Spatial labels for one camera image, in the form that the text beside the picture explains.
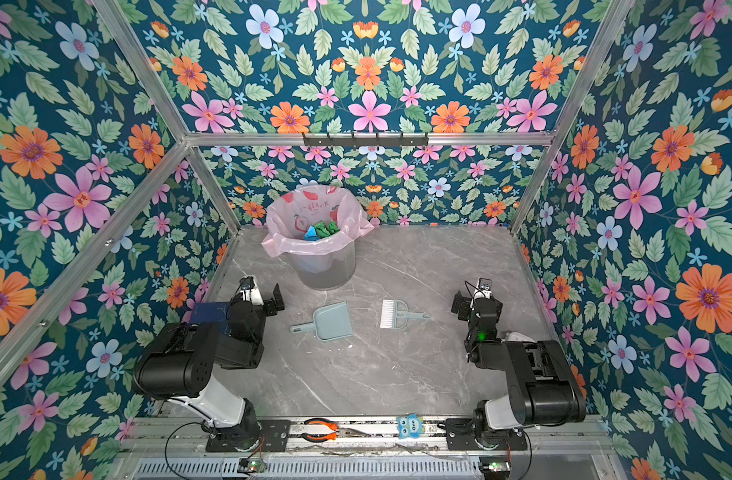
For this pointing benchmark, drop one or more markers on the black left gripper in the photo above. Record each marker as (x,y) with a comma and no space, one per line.
(268,311)

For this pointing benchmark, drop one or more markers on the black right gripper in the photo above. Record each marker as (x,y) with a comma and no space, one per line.
(467,307)

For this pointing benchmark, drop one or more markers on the pale green dustpan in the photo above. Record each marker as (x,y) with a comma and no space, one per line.
(329,323)

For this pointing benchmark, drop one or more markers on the pale green hand brush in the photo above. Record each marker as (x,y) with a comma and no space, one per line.
(395,314)

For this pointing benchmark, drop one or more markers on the blue paper scrap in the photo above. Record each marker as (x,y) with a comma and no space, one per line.
(311,234)

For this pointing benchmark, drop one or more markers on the green paper scrap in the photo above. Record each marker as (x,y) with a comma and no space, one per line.
(326,229)

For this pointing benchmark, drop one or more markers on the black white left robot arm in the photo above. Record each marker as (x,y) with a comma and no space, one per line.
(178,365)

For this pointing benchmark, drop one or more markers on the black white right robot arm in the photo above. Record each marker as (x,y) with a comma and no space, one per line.
(541,388)

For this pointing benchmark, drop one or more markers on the white brush holder stand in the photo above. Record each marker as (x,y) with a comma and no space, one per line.
(518,337)

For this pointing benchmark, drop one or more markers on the silver mesh waste basket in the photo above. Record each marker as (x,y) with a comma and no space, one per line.
(325,271)

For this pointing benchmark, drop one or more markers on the dark blue book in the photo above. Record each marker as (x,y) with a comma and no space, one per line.
(210,313)

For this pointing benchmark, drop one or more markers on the blue owl figurine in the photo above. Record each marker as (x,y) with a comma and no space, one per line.
(411,426)

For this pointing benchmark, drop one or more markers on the small circuit board left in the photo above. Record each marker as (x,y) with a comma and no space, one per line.
(252,466)

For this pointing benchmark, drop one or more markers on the small circuit board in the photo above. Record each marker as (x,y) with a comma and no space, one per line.
(252,466)
(495,469)

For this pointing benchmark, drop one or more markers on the small circuit board right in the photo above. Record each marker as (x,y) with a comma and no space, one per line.
(495,469)

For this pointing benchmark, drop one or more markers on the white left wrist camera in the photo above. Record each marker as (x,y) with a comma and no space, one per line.
(248,291)

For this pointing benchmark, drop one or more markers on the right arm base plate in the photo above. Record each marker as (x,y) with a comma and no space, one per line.
(467,434)

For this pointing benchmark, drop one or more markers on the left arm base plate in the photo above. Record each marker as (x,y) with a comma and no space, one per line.
(271,435)

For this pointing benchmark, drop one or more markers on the orange handled pliers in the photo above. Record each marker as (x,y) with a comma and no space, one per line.
(321,430)

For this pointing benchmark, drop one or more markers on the aluminium frame rails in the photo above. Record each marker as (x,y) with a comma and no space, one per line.
(137,137)

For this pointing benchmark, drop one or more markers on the black hook rail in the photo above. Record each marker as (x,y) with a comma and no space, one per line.
(355,140)

